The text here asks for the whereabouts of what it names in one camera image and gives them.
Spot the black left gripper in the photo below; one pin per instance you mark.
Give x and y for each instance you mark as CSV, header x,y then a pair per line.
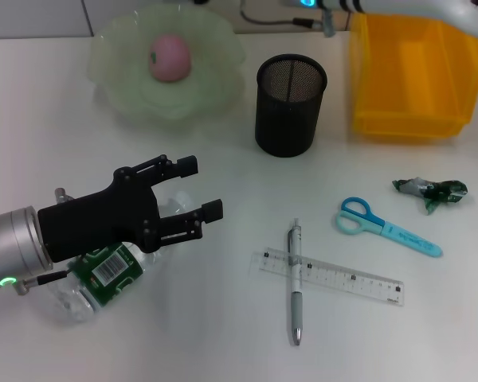
x,y
99,223

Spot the clear bottle green label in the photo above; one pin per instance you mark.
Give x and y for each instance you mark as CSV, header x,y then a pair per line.
x,y
107,274

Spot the pink toy peach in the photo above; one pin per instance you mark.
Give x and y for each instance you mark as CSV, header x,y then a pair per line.
x,y
171,59

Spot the green plastic wrapper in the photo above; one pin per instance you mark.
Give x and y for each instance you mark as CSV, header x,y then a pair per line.
x,y
442,191

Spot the green glass fruit plate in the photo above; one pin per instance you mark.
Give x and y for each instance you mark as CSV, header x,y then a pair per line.
x,y
207,91

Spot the black mesh pen cup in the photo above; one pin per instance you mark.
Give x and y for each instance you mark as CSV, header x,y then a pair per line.
x,y
287,127

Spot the white grey ballpoint pen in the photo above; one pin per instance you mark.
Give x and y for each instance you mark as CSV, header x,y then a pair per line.
x,y
296,310

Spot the transparent plastic ruler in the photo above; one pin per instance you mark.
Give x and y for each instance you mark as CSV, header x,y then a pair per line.
x,y
342,276

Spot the blue scissors with sheath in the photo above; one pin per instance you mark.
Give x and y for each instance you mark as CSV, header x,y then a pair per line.
x,y
402,232

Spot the yellow plastic storage bin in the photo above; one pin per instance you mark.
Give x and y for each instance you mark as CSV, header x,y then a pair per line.
x,y
418,79

